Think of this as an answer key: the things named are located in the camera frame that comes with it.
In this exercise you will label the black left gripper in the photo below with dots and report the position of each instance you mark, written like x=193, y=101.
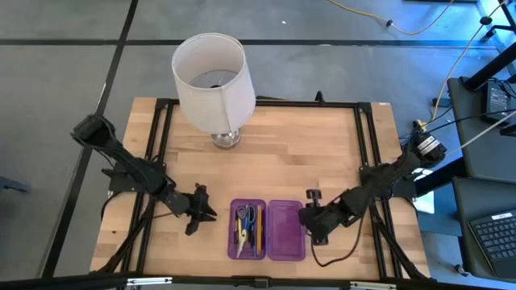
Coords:
x=195, y=201

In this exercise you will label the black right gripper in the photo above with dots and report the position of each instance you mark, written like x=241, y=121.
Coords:
x=332, y=213

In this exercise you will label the purple plastic supply box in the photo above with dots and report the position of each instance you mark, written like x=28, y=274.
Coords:
x=286, y=237

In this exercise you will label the thin yellow pencil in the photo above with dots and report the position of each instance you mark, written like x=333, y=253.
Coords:
x=239, y=227

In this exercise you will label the orange pencil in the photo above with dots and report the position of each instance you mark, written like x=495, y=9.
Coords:
x=259, y=229

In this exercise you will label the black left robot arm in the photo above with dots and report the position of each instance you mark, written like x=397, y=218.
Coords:
x=133, y=169

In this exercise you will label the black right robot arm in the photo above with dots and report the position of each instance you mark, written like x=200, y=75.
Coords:
x=387, y=181

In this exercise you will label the black plug box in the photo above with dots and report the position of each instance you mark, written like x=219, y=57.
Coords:
x=441, y=101

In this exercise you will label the white shade table lamp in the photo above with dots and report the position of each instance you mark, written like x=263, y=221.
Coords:
x=213, y=104

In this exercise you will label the black side table beam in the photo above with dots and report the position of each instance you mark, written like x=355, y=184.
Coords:
x=441, y=177

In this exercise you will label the yellow plug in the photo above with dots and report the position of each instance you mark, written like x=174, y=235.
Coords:
x=421, y=125

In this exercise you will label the black caster wheel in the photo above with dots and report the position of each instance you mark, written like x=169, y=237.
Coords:
x=462, y=270

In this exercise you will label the black aluminium crossbar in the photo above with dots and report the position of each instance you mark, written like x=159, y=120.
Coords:
x=60, y=282

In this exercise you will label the dark grey side table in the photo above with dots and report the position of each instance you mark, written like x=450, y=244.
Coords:
x=471, y=201
x=488, y=161

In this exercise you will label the black keyboard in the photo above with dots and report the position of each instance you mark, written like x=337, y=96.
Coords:
x=498, y=237

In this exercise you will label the grey chair leg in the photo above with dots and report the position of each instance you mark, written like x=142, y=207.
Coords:
x=14, y=185

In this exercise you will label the black power adapter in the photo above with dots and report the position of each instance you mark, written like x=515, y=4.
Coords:
x=496, y=102

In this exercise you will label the black stand leg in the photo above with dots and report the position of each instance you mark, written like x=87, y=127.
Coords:
x=492, y=68

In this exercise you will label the black stand base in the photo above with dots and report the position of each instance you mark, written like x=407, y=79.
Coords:
x=502, y=28

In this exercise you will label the silver metal bracket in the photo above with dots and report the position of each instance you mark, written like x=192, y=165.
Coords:
x=149, y=281
x=373, y=286

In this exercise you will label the black metal table frame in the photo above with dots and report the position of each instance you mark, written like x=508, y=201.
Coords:
x=306, y=103

